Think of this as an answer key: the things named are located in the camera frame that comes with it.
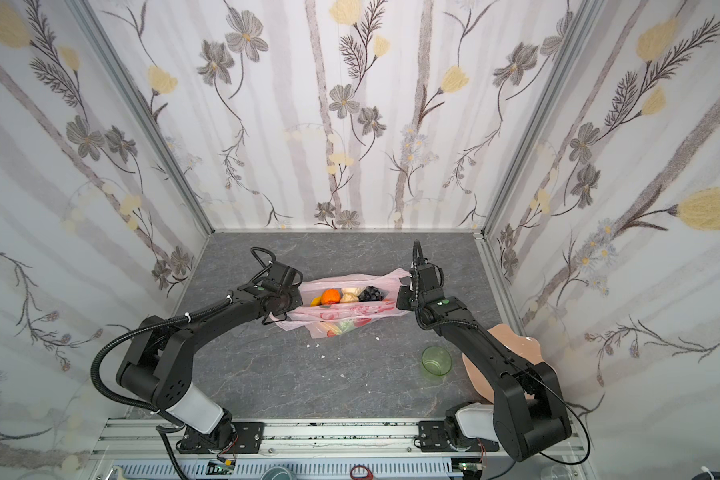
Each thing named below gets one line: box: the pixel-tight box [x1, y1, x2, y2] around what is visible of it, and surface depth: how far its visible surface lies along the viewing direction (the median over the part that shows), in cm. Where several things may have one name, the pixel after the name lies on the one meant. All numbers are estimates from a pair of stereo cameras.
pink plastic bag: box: [268, 268, 409, 339], surface depth 88 cm
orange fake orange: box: [321, 288, 341, 305], surface depth 98 cm
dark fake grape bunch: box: [358, 285, 383, 302], surface depth 98 cm
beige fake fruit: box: [340, 288, 359, 303], surface depth 95 cm
